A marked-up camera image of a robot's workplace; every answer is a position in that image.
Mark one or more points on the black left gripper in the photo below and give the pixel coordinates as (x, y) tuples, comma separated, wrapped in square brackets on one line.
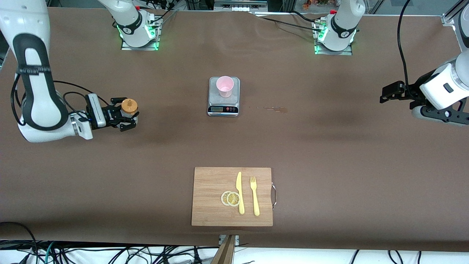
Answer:
[(411, 90)]

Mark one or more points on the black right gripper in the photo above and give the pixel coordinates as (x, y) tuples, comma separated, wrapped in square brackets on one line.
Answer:
[(110, 114)]

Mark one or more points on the translucent orange-capped sauce bottle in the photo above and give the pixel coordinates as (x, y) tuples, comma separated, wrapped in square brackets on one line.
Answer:
[(129, 106)]

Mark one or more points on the pink plastic cup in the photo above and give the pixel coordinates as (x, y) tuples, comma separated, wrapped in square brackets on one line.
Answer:
[(224, 90)]

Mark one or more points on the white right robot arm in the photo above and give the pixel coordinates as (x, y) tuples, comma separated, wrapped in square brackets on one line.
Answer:
[(11, 18)]

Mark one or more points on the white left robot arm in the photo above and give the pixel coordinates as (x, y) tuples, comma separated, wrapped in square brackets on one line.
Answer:
[(344, 22)]

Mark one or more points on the silver digital kitchen scale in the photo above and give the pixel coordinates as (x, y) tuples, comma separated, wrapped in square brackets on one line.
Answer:
[(214, 96)]

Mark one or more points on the wooden cutting board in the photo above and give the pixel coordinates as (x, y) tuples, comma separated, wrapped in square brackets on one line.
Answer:
[(209, 205)]

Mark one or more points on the yellow lemon slice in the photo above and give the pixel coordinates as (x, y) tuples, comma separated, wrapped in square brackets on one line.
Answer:
[(233, 199), (223, 198)]

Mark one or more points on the yellow plastic knife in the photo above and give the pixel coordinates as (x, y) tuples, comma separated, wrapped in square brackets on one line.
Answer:
[(240, 201)]

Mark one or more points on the white power strip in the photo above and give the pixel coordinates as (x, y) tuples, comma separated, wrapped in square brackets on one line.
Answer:
[(238, 8)]

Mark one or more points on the yellow plastic fork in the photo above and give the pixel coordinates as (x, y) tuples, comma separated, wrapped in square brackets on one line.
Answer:
[(255, 201)]

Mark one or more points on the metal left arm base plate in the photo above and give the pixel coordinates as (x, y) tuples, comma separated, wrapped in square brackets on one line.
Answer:
[(344, 52)]

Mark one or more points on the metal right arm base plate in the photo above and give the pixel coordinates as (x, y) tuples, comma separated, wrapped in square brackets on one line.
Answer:
[(146, 47)]

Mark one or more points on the aluminium frame rail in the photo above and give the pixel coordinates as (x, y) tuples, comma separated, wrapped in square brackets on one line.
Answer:
[(447, 18)]

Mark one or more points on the metal table bracket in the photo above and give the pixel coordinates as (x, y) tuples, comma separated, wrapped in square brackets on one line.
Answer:
[(221, 240)]

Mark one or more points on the wooden post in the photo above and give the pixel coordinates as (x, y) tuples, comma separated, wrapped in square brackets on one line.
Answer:
[(225, 253)]

